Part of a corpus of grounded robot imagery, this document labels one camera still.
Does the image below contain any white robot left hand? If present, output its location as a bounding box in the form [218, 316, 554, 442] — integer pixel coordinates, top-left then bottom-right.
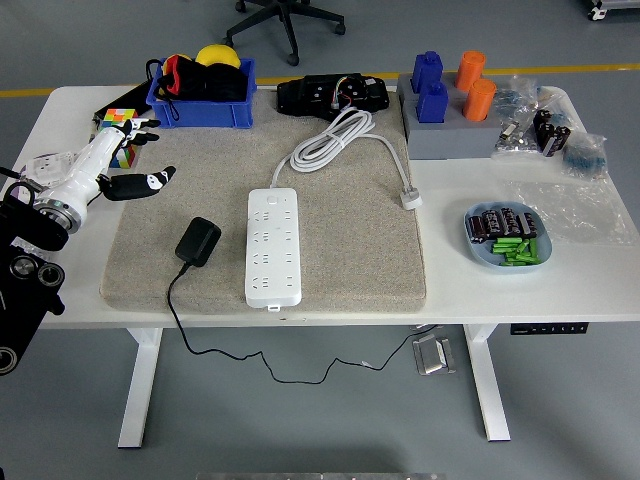
[42, 117, 178, 211]

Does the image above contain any black plug adapter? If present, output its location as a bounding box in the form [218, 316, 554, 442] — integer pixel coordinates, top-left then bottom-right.
[173, 216, 222, 268]

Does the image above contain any thin black adapter cord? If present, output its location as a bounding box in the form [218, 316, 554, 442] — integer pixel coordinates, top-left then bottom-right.
[166, 262, 444, 385]

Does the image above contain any colourful puzzle cube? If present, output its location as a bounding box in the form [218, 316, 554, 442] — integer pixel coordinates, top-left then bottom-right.
[99, 107, 143, 170]

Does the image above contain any purple tray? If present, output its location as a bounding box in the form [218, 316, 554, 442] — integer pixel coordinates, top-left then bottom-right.
[7, 179, 36, 201]

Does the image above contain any long black box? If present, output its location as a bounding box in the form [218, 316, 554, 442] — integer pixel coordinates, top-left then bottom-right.
[92, 82, 151, 134]

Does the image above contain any blue plastic bin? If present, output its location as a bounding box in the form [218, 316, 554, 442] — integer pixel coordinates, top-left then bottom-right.
[145, 57, 258, 130]

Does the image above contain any black bag with red trim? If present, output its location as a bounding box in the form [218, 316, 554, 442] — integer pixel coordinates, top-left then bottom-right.
[145, 54, 250, 121]

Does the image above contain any large yellow ball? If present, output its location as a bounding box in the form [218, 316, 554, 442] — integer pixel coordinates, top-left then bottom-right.
[194, 43, 242, 69]

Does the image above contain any white power strip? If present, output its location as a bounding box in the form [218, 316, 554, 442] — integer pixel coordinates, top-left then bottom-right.
[244, 187, 303, 311]

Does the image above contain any white table leg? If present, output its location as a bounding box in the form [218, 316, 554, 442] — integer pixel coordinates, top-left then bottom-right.
[462, 324, 512, 444]
[117, 327, 164, 449]

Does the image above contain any black electronic device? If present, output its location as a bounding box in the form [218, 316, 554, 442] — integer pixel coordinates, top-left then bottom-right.
[276, 72, 390, 121]

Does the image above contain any black office chair base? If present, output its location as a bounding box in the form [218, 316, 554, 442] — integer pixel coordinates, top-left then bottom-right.
[222, 0, 347, 67]

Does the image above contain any grey-brown mat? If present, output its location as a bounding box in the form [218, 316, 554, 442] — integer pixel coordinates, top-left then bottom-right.
[99, 87, 429, 316]

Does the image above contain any blue square block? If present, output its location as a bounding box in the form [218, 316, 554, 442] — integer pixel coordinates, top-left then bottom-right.
[416, 80, 450, 124]
[410, 50, 445, 94]

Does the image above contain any grey block holder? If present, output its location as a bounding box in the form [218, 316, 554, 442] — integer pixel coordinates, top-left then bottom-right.
[397, 72, 504, 162]

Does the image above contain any silver foot pedal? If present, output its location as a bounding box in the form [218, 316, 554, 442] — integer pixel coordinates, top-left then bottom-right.
[411, 335, 457, 376]

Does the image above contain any orange cylinder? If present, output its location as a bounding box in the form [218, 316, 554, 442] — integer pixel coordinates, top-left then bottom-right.
[462, 78, 498, 122]
[453, 50, 488, 91]

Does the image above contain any light blue plate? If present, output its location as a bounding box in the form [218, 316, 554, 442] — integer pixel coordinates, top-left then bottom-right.
[463, 200, 553, 275]

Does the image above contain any bag of silver parts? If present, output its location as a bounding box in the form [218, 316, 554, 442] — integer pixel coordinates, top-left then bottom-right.
[492, 117, 544, 161]

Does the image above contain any bag of small blue parts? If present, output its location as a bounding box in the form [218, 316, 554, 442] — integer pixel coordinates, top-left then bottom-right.
[494, 74, 540, 121]

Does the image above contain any bag of black capacitors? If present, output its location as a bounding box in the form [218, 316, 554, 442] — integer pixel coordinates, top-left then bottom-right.
[532, 108, 573, 159]

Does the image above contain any empty clear plastic bag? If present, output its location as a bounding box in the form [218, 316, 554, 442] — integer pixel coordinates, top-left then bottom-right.
[507, 179, 639, 246]

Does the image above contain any black table control panel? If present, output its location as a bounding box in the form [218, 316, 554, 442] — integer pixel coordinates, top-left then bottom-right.
[509, 323, 590, 336]

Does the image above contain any bag of blue components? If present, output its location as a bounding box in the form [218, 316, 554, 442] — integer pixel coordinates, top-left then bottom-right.
[559, 132, 611, 182]

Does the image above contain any white wall socket panel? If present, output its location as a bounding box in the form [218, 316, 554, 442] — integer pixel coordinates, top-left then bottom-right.
[22, 149, 81, 191]

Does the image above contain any white power cord with plug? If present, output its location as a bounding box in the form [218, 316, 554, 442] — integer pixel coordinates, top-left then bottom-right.
[271, 108, 424, 211]

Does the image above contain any white cart frame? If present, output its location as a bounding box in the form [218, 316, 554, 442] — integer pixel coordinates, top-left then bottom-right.
[582, 0, 640, 22]

